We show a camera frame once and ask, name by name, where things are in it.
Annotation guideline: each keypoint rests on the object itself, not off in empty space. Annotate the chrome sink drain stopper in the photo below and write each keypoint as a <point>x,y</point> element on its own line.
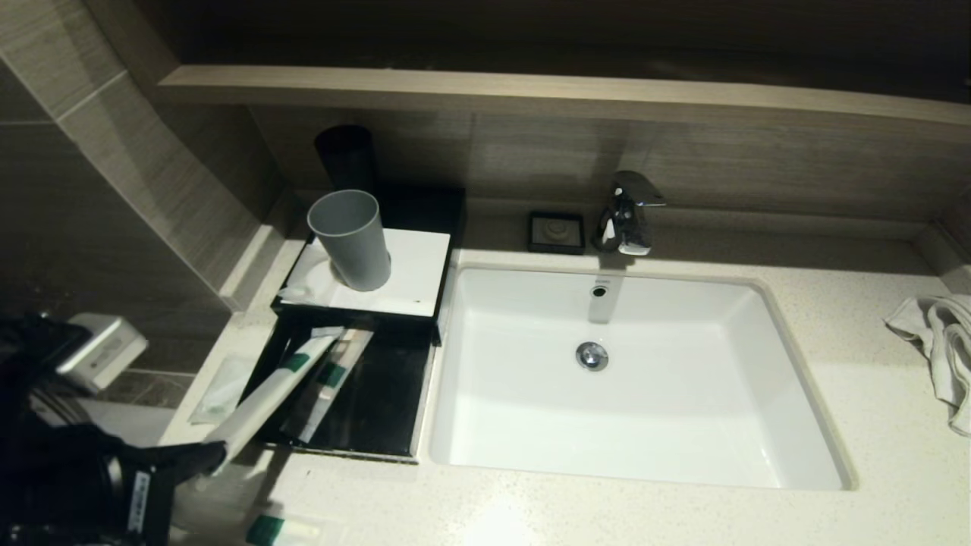
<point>591,356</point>

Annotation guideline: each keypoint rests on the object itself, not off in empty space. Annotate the white rectangular sink basin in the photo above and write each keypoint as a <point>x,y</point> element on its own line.
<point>645,425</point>

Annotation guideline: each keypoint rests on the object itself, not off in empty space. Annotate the chrome faucet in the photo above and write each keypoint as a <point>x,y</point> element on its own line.
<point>628,220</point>

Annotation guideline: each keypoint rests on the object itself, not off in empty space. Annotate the black plastic cup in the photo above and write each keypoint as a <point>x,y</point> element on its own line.
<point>346,158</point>

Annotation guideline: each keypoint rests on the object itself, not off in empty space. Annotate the white rectangular mat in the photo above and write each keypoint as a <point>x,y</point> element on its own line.
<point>417,273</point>

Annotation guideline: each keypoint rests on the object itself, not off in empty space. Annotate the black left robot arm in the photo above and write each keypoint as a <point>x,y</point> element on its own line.
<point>53,470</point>

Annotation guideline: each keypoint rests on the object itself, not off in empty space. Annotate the small clear plastic packet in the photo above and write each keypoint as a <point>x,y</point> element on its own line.
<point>224,390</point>

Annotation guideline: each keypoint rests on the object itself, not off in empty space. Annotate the black amenity box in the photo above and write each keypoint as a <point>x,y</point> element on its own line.
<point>425,205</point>

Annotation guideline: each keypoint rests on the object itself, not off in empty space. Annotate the black square soap dish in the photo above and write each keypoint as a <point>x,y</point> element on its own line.
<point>557,232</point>

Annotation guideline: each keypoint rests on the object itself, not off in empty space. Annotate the light wooden wall shelf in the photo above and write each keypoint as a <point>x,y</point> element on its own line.
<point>531,95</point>

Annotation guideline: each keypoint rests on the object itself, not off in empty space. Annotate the long packet with green label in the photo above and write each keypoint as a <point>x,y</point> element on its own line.
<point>273,394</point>
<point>281,529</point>

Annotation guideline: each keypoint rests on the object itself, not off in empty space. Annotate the grey plastic cup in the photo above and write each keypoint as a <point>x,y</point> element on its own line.
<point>350,235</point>

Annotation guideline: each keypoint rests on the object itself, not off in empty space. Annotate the small white pouch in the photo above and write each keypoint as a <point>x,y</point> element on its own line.
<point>307,282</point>

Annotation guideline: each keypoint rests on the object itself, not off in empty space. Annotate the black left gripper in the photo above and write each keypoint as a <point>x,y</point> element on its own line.
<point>140,497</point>

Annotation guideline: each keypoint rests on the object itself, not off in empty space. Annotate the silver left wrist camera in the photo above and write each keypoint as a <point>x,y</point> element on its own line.
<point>102,350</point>

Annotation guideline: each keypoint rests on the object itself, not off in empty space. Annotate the white crumpled towel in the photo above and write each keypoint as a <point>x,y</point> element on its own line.
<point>944,341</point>

